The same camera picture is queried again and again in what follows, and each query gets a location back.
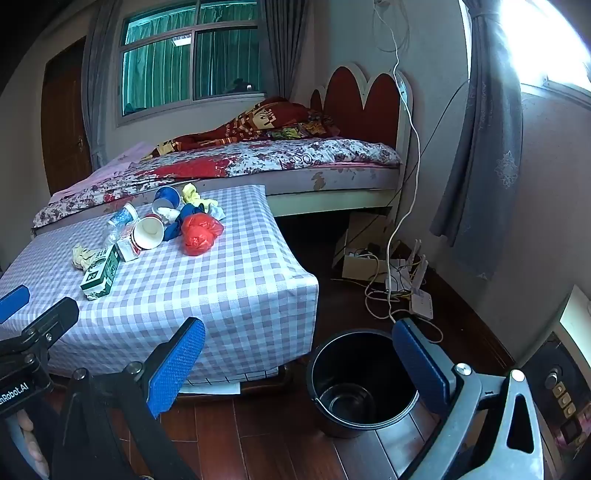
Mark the small white carton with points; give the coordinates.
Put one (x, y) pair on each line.
(125, 251)

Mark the brown wooden door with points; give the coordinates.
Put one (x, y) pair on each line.
(67, 124)

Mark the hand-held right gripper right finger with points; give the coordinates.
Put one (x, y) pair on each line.
(420, 369)

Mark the yellow cloth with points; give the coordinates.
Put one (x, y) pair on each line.
(191, 194)

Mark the yellow and blue plush doll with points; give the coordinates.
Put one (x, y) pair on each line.
(187, 214)

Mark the white tissue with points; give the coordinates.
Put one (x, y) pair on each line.
(167, 213)

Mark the grey window curtain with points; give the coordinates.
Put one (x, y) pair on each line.
(279, 50)
(99, 83)

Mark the purple checked tablecloth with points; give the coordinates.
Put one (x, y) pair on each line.
(207, 295)

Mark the wooden low table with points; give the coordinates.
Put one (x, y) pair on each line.
(268, 383)

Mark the blue paper cup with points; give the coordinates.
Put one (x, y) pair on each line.
(168, 196)

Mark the white bed frame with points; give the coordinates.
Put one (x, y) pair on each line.
(323, 201)

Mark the floral bedspread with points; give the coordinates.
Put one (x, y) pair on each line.
(277, 159)

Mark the grey mattress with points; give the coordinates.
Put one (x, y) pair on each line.
(346, 177)

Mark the cardboard box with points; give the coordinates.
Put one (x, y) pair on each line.
(360, 265)

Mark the grey patterned curtain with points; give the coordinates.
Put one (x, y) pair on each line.
(485, 161)

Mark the pink bed sheet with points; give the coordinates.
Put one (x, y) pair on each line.
(122, 159)

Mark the white furniture edge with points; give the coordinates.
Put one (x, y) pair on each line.
(577, 318)

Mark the window with white frame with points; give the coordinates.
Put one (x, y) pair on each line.
(184, 55)

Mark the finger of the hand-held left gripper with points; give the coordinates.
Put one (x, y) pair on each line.
(14, 302)
(55, 318)

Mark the white router with antennas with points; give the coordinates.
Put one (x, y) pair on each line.
(406, 277)

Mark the green drink carton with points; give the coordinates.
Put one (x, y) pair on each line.
(101, 272)

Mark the person's left hand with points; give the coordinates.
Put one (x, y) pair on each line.
(32, 454)

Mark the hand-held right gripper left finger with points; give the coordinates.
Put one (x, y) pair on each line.
(178, 364)

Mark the red printed blanket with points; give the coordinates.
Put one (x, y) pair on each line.
(240, 124)

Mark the red plastic bag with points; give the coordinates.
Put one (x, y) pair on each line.
(198, 235)

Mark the clear plastic bottle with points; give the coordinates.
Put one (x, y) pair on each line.
(121, 220)

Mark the white red-striped paper cup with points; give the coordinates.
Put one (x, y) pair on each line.
(147, 233)

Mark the black round bin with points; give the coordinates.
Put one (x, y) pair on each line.
(355, 369)

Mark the yellowish tissue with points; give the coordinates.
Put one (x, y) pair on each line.
(83, 256)

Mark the red and white headboard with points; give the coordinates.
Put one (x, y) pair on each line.
(351, 106)

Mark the flat white network box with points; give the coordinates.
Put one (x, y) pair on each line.
(422, 304)

